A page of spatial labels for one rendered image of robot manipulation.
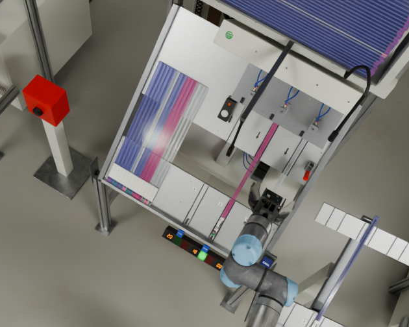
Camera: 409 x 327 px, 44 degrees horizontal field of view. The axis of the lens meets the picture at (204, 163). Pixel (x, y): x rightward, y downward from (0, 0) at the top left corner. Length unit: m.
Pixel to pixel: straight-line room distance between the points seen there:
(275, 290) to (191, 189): 0.57
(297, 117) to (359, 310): 1.42
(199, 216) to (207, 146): 0.40
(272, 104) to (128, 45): 1.71
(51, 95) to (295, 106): 0.97
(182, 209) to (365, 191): 1.42
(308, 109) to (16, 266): 1.65
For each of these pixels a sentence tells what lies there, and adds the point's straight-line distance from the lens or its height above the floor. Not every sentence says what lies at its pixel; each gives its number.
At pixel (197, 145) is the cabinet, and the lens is 2.17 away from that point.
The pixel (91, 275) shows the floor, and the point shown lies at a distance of 2.60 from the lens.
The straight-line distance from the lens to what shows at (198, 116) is 1.78.
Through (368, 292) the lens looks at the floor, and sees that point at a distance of 2.85.
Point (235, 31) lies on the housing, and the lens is 1.63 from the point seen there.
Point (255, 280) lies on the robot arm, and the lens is 1.46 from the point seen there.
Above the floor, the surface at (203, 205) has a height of 0.80.
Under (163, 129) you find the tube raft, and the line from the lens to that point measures 1.82.
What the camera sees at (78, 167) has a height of 0.01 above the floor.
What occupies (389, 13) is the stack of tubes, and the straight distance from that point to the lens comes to 1.39.
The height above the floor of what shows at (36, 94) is 0.78.
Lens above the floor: 2.53
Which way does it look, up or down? 64 degrees down
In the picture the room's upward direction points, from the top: 18 degrees clockwise
